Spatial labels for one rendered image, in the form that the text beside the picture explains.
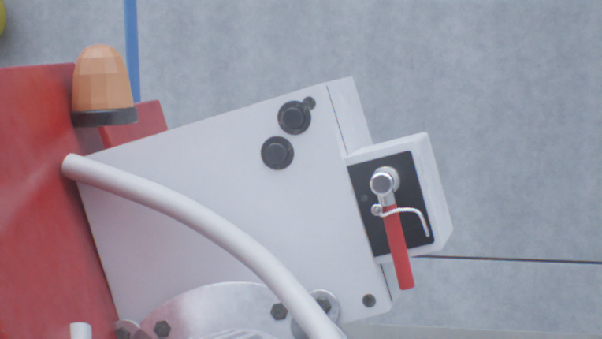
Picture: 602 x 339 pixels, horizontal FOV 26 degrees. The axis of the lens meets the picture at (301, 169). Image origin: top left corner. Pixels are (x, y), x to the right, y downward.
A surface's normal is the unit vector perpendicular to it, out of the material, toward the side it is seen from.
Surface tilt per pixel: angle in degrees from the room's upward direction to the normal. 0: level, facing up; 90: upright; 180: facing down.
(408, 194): 90
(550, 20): 90
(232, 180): 90
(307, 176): 90
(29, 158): 71
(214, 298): 81
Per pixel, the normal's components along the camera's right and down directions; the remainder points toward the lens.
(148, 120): 0.93, -0.27
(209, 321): -0.19, -0.05
